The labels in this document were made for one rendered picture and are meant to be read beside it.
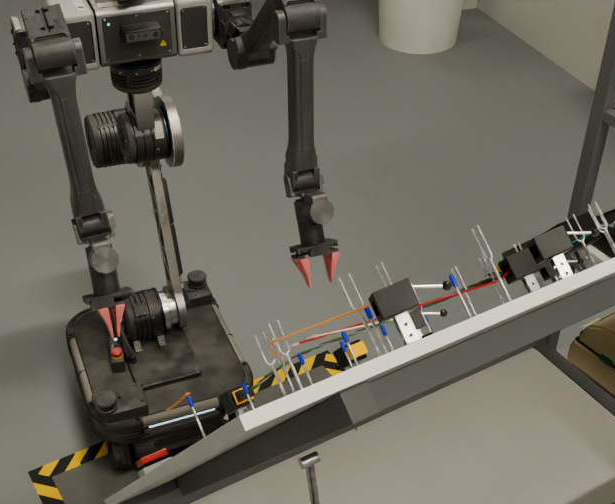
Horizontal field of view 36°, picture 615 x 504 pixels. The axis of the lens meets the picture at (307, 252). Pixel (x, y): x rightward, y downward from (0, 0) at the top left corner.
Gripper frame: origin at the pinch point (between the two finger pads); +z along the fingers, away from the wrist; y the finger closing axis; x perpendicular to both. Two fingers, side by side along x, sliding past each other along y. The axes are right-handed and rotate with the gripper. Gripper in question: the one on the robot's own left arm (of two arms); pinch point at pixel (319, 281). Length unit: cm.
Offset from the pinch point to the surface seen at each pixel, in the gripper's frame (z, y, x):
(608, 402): 41, 59, -22
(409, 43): -67, 191, 316
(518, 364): 31, 46, -5
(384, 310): -12, -23, -91
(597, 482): 50, 42, -39
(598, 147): -20, 63, -25
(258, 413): -10, -47, -110
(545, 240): -13, 12, -78
